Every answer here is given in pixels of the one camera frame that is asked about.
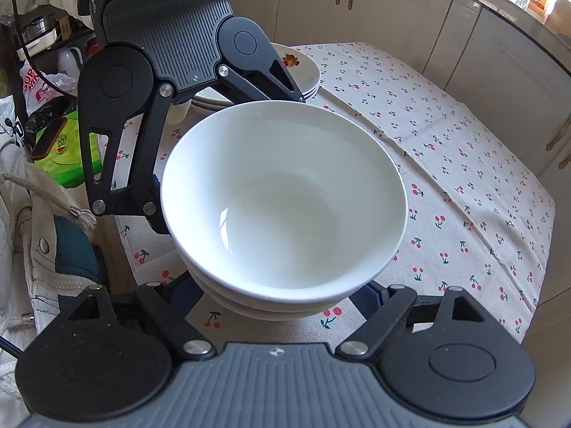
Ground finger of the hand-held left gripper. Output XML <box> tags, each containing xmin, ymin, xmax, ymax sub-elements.
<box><xmin>82</xmin><ymin>82</ymin><xmax>179</xmax><ymax>237</ymax></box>
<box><xmin>214</xmin><ymin>51</ymin><xmax>309</xmax><ymax>104</ymax></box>

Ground white kettle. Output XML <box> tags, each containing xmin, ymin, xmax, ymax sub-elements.
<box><xmin>56</xmin><ymin>46</ymin><xmax>85</xmax><ymax>76</ymax></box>

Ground white pink floral bowl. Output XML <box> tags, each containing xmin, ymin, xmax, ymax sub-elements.
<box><xmin>160</xmin><ymin>101</ymin><xmax>408</xmax><ymax>300</ymax></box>
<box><xmin>201</xmin><ymin>276</ymin><xmax>358</xmax><ymax>322</ymax></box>
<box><xmin>178</xmin><ymin>241</ymin><xmax>393</xmax><ymax>312</ymax></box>

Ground dark brown phone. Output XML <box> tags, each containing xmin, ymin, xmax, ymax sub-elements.
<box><xmin>30</xmin><ymin>118</ymin><xmax>69</xmax><ymax>161</ymax></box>

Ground white black print bag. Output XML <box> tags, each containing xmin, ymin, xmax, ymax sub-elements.
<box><xmin>0</xmin><ymin>96</ymin><xmax>32</xmax><ymax>152</ymax></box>

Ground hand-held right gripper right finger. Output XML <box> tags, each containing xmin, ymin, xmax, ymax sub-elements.
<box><xmin>335</xmin><ymin>280</ymin><xmax>491</xmax><ymax>360</ymax></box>

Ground white jacket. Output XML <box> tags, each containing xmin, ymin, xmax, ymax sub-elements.
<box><xmin>0</xmin><ymin>140</ymin><xmax>110</xmax><ymax>411</ymax></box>

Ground cherry print tablecloth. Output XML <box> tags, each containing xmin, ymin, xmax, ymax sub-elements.
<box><xmin>113</xmin><ymin>42</ymin><xmax>556</xmax><ymax>353</ymax></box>

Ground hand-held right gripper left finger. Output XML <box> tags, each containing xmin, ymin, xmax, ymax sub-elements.
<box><xmin>58</xmin><ymin>272</ymin><xmax>217</xmax><ymax>360</ymax></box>

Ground white red print bag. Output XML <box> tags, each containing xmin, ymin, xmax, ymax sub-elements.
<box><xmin>20</xmin><ymin>63</ymin><xmax>61</xmax><ymax>114</ymax></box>

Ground green tissue pack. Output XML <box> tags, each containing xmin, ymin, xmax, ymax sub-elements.
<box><xmin>35</xmin><ymin>111</ymin><xmax>105</xmax><ymax>189</ymax></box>

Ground white cabinet door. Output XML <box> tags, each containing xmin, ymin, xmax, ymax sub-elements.
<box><xmin>274</xmin><ymin>0</ymin><xmax>353</xmax><ymax>47</ymax></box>
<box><xmin>459</xmin><ymin>6</ymin><xmax>571</xmax><ymax>174</ymax></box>
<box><xmin>345</xmin><ymin>0</ymin><xmax>456</xmax><ymax>74</ymax></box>

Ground steel pot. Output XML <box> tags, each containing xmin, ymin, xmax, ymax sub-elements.
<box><xmin>20</xmin><ymin>15</ymin><xmax>58</xmax><ymax>47</ymax></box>

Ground black plastic bag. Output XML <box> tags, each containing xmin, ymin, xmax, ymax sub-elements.
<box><xmin>24</xmin><ymin>97</ymin><xmax>80</xmax><ymax>137</ymax></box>

